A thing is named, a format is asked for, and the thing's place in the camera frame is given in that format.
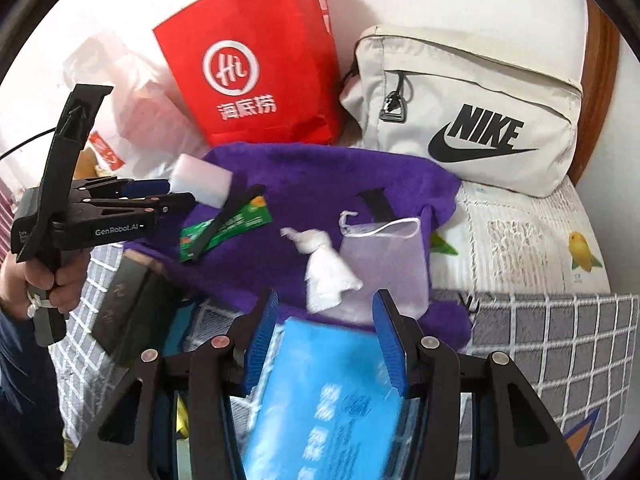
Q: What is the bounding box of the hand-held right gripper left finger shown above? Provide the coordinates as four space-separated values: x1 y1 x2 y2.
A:
62 287 281 480

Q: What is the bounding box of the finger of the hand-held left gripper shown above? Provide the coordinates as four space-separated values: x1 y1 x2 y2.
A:
77 176 172 200
85 191 197 222

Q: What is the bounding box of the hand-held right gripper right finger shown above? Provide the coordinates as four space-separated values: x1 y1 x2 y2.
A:
372 289 583 480

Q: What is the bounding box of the white sponge block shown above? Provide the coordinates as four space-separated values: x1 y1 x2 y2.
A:
169 154 236 208

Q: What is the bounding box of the blue tissue pack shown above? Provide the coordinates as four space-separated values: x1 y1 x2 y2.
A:
240 316 416 480

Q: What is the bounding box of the green snack packet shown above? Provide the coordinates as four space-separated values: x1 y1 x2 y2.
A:
180 197 273 263

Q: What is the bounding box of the white mesh drawstring bag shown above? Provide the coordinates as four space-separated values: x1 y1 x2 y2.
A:
337 210 431 321

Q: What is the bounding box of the white cloth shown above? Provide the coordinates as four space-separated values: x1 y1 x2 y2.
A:
280 227 363 313

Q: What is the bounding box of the beige shoulder bag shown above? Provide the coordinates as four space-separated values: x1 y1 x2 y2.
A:
340 25 585 198

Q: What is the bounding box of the person's left forearm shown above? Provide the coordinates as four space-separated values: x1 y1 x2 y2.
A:
0 310 66 471

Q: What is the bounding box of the person's left hand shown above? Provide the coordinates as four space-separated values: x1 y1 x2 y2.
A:
0 247 92 318

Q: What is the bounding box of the black flat strip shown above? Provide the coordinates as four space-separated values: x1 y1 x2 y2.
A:
192 185 266 262

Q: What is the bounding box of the dark green box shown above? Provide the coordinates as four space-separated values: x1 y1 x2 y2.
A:
92 252 168 366

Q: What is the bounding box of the white plastic bag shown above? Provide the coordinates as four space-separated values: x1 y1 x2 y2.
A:
62 30 211 181

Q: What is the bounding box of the teal blue packet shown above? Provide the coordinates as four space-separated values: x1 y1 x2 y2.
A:
162 300 206 361

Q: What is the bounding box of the red striped cloth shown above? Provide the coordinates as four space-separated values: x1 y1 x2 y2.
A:
0 180 23 233

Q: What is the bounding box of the purple towel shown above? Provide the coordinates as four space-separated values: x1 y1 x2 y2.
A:
122 142 473 351

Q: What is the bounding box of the grey plaid quilt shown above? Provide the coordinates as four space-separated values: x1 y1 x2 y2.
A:
50 242 640 480

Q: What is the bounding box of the red paper bag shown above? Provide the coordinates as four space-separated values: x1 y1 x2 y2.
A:
152 0 343 148

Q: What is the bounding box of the wooden headboard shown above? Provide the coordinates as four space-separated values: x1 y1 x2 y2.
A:
570 5 621 186

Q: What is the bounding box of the thin black cable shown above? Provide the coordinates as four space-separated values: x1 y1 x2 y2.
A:
0 127 56 158

